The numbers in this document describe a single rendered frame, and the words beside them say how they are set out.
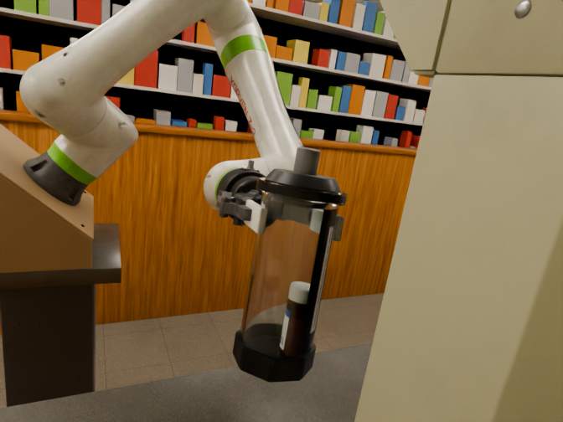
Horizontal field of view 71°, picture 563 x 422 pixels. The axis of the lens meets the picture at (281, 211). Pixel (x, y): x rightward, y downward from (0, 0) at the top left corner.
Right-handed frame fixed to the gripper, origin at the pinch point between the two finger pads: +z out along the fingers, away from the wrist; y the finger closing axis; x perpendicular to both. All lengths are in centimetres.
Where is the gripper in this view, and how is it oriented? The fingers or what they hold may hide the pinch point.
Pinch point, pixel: (295, 221)
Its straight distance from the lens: 48.3
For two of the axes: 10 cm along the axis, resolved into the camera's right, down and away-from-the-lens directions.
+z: 3.4, 1.7, -9.2
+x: -1.6, 9.8, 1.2
